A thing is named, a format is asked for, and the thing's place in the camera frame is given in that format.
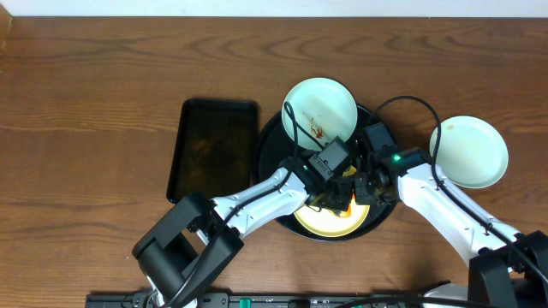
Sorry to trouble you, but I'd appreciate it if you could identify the green yellow sponge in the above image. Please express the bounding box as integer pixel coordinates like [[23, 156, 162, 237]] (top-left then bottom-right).
[[331, 166, 356, 218]]

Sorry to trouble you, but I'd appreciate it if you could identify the black rectangular tray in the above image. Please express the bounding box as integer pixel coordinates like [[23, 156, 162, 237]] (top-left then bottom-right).
[[166, 98, 259, 204]]

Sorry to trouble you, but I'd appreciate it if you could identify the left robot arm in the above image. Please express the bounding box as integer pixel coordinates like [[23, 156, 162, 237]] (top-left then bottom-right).
[[132, 158, 349, 307]]

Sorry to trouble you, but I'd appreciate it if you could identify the yellow plate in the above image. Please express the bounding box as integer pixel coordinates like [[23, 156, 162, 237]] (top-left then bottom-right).
[[294, 197, 370, 238]]

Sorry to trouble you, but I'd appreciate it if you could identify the black round tray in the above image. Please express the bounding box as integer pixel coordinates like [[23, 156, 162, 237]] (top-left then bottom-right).
[[251, 111, 396, 242]]

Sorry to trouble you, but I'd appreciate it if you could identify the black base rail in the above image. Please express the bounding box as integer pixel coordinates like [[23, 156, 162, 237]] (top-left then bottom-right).
[[84, 291, 429, 308]]

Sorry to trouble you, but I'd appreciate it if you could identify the light blue plate top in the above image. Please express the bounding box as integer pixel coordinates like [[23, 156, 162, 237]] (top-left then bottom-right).
[[283, 77, 358, 145]]

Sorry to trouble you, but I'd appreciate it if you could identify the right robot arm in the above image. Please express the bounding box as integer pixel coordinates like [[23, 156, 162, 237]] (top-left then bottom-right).
[[355, 146, 547, 307]]

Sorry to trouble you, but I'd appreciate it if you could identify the light blue plate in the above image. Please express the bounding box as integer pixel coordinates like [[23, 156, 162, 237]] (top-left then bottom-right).
[[437, 115, 509, 189], [283, 77, 358, 145]]

